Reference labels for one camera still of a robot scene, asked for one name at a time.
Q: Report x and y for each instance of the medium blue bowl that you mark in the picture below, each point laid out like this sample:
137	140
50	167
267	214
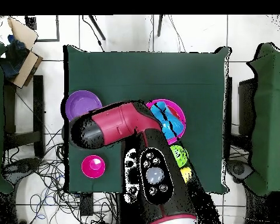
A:
172	128

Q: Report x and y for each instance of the large pink bowl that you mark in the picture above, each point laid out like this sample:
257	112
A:
182	116

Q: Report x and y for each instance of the small crimson bowl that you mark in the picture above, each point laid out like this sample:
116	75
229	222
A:
93	166

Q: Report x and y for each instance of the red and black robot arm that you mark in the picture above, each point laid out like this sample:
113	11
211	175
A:
116	123

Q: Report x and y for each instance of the small green bowl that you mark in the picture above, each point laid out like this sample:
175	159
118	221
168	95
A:
180	155

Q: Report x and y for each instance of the dark green tablecloth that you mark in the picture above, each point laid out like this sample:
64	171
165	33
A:
140	70

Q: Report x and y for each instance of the purple bowl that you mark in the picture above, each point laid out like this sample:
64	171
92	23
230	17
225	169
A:
81	102

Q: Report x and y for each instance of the yellow cup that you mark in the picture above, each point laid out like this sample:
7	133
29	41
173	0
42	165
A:
186	173

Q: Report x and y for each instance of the black power strip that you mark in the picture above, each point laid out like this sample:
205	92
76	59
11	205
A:
86	205

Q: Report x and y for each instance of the black tripod leg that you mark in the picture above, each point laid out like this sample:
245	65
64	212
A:
160	25
96	26

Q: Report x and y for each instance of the black stool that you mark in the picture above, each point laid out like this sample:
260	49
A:
38	105

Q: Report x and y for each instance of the cardboard box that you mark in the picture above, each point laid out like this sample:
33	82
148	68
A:
25	67

